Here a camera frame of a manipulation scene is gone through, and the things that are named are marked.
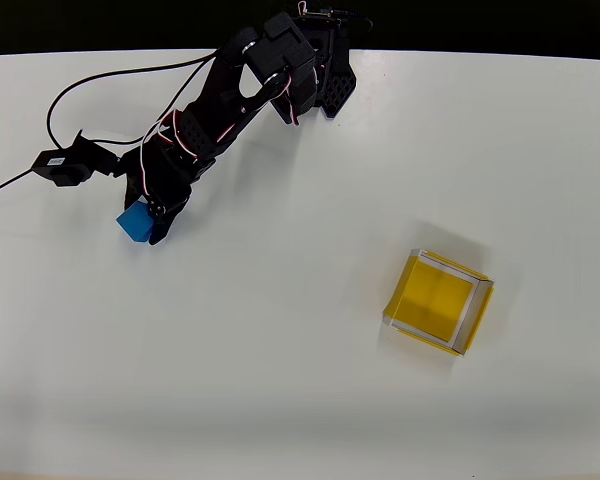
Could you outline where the blue cube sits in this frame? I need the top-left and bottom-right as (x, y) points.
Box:
(115, 197), (156, 245)

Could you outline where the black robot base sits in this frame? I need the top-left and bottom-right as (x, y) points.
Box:
(297, 8), (360, 121)

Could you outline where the yellow square tray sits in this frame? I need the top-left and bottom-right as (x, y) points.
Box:
(381, 247), (496, 358)

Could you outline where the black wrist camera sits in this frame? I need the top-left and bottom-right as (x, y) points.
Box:
(32, 129), (125, 189)

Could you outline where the black camera cable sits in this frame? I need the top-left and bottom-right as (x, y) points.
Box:
(0, 48), (222, 202)

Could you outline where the black power cable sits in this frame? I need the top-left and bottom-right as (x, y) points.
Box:
(329, 7), (376, 32)

